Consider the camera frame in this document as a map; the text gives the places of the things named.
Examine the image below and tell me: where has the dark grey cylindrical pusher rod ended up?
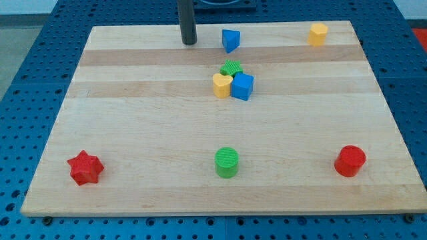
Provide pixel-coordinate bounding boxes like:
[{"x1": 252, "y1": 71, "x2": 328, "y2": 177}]
[{"x1": 177, "y1": 0, "x2": 197, "y2": 45}]

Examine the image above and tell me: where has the blue triangle block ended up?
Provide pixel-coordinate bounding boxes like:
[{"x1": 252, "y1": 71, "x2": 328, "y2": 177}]
[{"x1": 222, "y1": 29, "x2": 240, "y2": 53}]

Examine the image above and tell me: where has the green star block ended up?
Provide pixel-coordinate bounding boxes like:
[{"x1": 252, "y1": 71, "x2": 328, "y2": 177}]
[{"x1": 220, "y1": 59, "x2": 244, "y2": 77}]

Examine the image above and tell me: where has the yellow heart block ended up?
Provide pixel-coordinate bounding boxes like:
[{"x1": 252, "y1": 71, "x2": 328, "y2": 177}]
[{"x1": 212, "y1": 73, "x2": 234, "y2": 99}]

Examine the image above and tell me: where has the blue cube block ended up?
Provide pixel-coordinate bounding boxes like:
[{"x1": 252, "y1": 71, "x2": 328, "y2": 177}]
[{"x1": 231, "y1": 73, "x2": 254, "y2": 101}]

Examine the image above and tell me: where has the light wooden board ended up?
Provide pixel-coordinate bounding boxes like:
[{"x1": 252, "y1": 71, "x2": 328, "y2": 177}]
[{"x1": 21, "y1": 21, "x2": 426, "y2": 217}]

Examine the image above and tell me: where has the yellow hexagon block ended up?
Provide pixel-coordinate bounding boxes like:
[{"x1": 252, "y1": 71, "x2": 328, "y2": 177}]
[{"x1": 307, "y1": 23, "x2": 328, "y2": 47}]

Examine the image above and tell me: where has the green cylinder block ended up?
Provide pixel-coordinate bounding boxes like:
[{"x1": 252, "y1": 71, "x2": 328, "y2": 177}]
[{"x1": 214, "y1": 147, "x2": 239, "y2": 179}]

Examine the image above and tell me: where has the red star block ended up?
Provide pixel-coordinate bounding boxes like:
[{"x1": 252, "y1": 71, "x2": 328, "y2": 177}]
[{"x1": 67, "y1": 150, "x2": 104, "y2": 186}]

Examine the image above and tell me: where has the red cylinder block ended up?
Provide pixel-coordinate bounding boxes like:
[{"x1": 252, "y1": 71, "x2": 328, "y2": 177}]
[{"x1": 334, "y1": 145, "x2": 366, "y2": 177}]

